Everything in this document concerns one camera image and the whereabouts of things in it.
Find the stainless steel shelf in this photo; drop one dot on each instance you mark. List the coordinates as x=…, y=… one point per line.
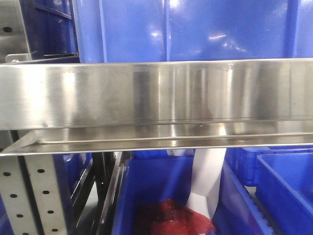
x=101, y=107

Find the blue tray right lower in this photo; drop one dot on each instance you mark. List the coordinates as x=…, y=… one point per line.
x=285, y=189

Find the blue bin with red item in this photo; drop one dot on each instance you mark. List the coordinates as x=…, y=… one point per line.
x=151, y=181

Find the large blue bin upper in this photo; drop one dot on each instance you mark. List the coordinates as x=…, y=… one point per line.
x=114, y=31

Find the red mesh bag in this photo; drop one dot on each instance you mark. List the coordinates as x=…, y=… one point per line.
x=170, y=218

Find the dark blue crate upper left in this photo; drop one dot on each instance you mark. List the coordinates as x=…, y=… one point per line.
x=50, y=26

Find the perforated steel shelf post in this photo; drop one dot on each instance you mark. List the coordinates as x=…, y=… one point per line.
x=31, y=195

